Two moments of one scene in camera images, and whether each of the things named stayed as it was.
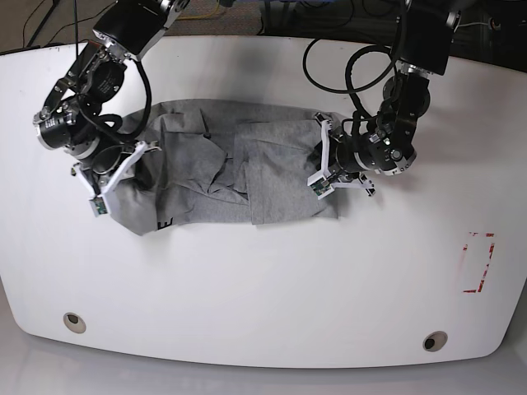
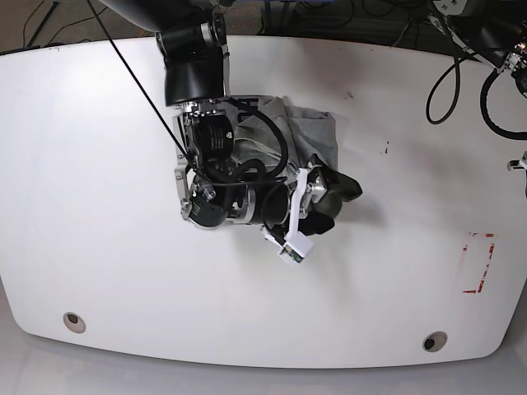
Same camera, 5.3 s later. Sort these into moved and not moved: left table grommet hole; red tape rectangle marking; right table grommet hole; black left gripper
Moved: black left gripper
Not moved: right table grommet hole; red tape rectangle marking; left table grommet hole
